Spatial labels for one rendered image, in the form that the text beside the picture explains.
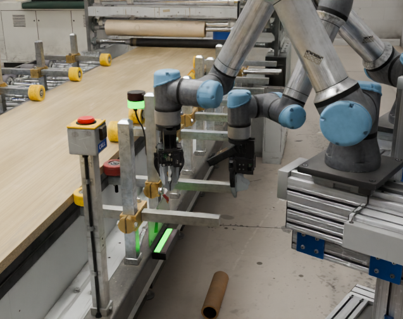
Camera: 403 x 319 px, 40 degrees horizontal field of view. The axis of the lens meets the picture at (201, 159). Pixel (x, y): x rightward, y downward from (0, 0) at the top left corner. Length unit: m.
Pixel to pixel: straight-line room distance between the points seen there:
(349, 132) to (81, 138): 0.63
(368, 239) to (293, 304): 1.41
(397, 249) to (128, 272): 0.77
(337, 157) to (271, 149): 2.95
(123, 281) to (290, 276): 1.50
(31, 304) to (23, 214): 0.25
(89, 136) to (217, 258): 1.96
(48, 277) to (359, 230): 0.87
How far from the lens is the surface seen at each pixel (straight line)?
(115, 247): 2.01
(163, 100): 1.54
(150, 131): 1.82
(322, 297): 2.89
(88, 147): 1.31
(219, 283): 2.79
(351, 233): 1.46
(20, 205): 1.72
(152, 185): 1.86
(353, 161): 1.53
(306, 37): 1.36
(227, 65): 1.58
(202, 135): 2.09
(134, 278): 1.67
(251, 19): 1.54
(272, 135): 4.44
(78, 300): 1.75
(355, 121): 1.35
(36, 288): 1.64
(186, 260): 3.13
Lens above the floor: 1.59
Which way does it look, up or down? 20 degrees down
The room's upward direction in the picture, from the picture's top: 1 degrees counter-clockwise
